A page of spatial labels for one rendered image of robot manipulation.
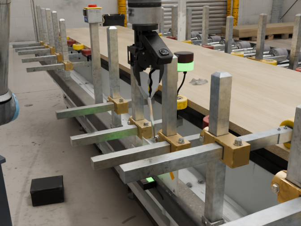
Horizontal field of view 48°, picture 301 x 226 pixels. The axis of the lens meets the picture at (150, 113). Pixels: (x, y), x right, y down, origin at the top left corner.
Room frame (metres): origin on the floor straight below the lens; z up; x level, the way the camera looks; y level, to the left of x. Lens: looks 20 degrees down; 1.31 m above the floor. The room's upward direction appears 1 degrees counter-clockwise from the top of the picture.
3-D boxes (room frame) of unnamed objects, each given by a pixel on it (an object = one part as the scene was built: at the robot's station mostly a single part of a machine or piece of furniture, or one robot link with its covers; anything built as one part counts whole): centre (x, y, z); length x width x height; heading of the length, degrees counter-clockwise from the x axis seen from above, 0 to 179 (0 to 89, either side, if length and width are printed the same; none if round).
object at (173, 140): (0.98, -0.07, 0.85); 0.13 x 0.06 x 0.05; 25
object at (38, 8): (3.26, 1.01, 0.93); 0.03 x 0.03 x 0.48; 25
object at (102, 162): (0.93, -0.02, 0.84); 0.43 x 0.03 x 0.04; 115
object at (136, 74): (0.93, 0.02, 1.09); 0.05 x 0.02 x 0.09; 115
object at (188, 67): (1.01, -0.10, 1.08); 0.06 x 0.06 x 0.02
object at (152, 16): (0.96, 0.01, 1.23); 0.10 x 0.09 x 0.05; 115
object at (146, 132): (1.20, 0.04, 0.81); 0.13 x 0.06 x 0.05; 25
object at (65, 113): (1.39, 0.18, 0.82); 0.43 x 0.03 x 0.04; 115
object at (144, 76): (0.96, 0.03, 1.05); 0.06 x 0.03 x 0.09; 25
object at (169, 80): (0.99, -0.06, 0.88); 0.03 x 0.03 x 0.48; 25
